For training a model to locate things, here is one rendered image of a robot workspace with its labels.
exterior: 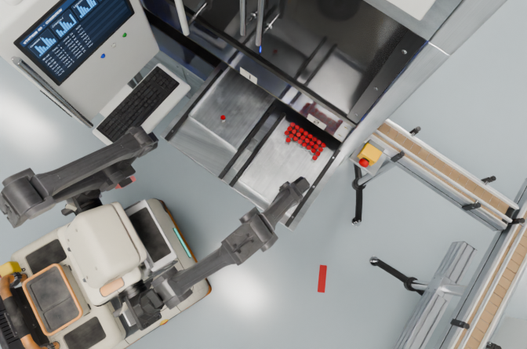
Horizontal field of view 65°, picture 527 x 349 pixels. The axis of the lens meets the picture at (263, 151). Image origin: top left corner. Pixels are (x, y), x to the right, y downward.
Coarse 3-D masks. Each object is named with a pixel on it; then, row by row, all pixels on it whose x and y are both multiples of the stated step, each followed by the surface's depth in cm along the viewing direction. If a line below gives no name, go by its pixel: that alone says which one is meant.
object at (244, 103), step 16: (224, 80) 185; (240, 80) 186; (208, 96) 183; (224, 96) 183; (240, 96) 184; (256, 96) 184; (272, 96) 184; (192, 112) 179; (208, 112) 181; (224, 112) 181; (240, 112) 182; (256, 112) 182; (208, 128) 176; (224, 128) 180; (240, 128) 180; (240, 144) 175
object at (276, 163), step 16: (272, 144) 179; (256, 160) 177; (272, 160) 177; (288, 160) 177; (304, 160) 178; (320, 160) 178; (256, 176) 175; (272, 176) 175; (288, 176) 175; (304, 176) 176; (256, 192) 170; (272, 192) 173; (304, 192) 174
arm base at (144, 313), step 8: (136, 296) 130; (144, 296) 128; (128, 304) 129; (136, 304) 127; (144, 304) 127; (152, 304) 127; (136, 312) 128; (144, 312) 127; (152, 312) 128; (136, 320) 128; (144, 320) 129; (152, 320) 131; (144, 328) 127
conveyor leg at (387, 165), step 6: (384, 162) 201; (390, 162) 194; (384, 168) 203; (390, 168) 200; (366, 174) 231; (378, 174) 215; (360, 180) 243; (366, 180) 234; (372, 180) 233; (360, 186) 249
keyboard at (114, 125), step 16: (144, 80) 189; (160, 80) 190; (128, 96) 187; (144, 96) 187; (160, 96) 188; (112, 112) 186; (128, 112) 185; (144, 112) 185; (96, 128) 184; (112, 128) 183; (128, 128) 183
